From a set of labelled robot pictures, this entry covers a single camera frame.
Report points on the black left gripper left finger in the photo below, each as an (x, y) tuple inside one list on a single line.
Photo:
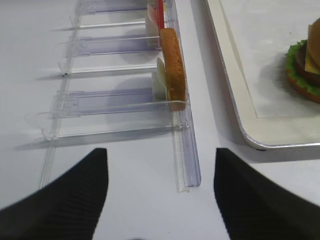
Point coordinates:
[(68, 208)]

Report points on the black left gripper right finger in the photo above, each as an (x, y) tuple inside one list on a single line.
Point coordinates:
[(255, 208)]

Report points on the lettuce on burger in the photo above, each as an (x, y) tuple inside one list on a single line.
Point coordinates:
[(295, 61)]

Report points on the yellow cheese slice on burger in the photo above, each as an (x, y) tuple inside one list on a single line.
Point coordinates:
[(310, 65)]

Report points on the red tomato slice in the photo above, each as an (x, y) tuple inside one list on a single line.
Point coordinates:
[(156, 12)]

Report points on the silver metal tray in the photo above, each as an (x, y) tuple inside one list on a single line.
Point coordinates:
[(261, 133)]

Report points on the bottom bun on tray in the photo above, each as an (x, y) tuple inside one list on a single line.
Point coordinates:
[(304, 88)]

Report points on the clear left acrylic rack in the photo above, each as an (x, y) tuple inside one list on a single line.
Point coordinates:
[(114, 89)]

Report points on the brown bun in left rack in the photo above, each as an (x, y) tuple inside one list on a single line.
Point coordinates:
[(175, 78)]

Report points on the white paper tray liner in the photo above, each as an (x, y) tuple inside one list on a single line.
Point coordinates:
[(263, 31)]

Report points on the top bun on burger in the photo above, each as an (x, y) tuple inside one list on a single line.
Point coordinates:
[(313, 41)]

